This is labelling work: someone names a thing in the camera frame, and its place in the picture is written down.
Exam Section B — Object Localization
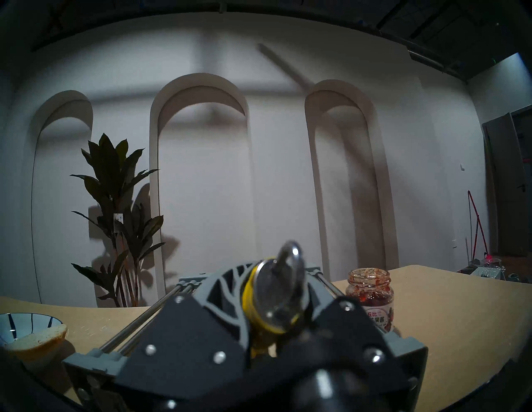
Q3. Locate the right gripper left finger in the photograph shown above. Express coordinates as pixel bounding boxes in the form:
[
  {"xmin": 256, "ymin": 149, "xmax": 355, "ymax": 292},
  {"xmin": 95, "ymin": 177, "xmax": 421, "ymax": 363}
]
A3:
[{"xmin": 113, "ymin": 261, "xmax": 266, "ymax": 412}]

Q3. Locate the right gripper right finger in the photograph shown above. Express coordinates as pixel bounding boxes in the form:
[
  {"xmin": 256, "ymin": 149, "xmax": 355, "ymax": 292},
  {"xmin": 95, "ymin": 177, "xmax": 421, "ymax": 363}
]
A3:
[{"xmin": 278, "ymin": 296, "xmax": 414, "ymax": 412}]

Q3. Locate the yellow handled butter knife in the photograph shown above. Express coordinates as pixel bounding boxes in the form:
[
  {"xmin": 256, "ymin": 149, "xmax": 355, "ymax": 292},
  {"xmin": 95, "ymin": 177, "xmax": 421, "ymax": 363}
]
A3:
[{"xmin": 242, "ymin": 240, "xmax": 309, "ymax": 360}]

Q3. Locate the grey metal dish rack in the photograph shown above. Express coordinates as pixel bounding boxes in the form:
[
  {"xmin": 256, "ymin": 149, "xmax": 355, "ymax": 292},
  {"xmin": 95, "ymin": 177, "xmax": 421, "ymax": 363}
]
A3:
[{"xmin": 62, "ymin": 266, "xmax": 429, "ymax": 412}]

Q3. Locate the blue striped ceramic plate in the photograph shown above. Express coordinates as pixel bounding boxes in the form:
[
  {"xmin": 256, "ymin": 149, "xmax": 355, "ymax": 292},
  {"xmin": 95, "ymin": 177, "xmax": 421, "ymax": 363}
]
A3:
[{"xmin": 0, "ymin": 313, "xmax": 67, "ymax": 374}]

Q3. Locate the open glass jam jar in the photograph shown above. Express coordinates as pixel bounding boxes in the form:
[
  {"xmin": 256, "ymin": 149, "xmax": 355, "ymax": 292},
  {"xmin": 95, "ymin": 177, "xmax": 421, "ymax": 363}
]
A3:
[{"xmin": 346, "ymin": 268, "xmax": 394, "ymax": 334}]

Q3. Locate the slice of white bread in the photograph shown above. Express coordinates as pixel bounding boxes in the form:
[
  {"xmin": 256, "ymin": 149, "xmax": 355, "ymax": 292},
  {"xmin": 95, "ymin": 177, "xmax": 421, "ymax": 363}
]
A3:
[{"xmin": 3, "ymin": 324, "xmax": 68, "ymax": 354}]

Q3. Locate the white open box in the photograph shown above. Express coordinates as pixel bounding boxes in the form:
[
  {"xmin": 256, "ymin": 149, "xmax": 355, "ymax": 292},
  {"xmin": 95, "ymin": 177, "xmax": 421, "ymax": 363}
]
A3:
[{"xmin": 472, "ymin": 266, "xmax": 507, "ymax": 281}]

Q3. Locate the tall potted leafy plant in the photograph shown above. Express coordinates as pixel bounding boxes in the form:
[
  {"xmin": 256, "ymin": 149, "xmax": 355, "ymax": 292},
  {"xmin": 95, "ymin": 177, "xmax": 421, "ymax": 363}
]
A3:
[{"xmin": 70, "ymin": 133, "xmax": 167, "ymax": 308}]

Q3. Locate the dark grey door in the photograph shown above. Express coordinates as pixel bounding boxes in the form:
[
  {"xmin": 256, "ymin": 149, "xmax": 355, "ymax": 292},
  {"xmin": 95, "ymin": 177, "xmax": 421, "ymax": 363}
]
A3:
[{"xmin": 482, "ymin": 106, "xmax": 532, "ymax": 258}]

